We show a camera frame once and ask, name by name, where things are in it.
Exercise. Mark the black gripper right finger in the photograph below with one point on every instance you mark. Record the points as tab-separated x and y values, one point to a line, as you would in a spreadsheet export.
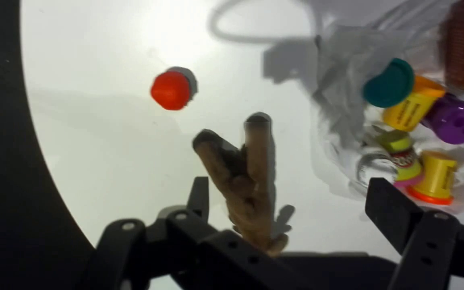
431	242

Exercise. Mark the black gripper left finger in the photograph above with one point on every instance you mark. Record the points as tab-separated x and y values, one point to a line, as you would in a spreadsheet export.
162	247

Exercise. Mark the yellow tub pink lid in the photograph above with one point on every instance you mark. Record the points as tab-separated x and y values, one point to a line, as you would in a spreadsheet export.
403	155

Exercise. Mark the brown plush toy animal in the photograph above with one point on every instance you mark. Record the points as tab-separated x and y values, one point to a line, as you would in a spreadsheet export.
250	182

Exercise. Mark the purple lid dough tub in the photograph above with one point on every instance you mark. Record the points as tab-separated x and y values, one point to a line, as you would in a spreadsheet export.
456	121

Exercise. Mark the red plastic cap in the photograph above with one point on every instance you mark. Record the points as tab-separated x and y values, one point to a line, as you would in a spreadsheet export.
171	89

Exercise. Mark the yellow tub teal lid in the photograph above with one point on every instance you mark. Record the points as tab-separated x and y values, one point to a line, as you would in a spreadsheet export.
390	86

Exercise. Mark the white plastic bag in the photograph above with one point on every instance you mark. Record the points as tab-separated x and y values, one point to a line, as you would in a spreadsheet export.
345	65

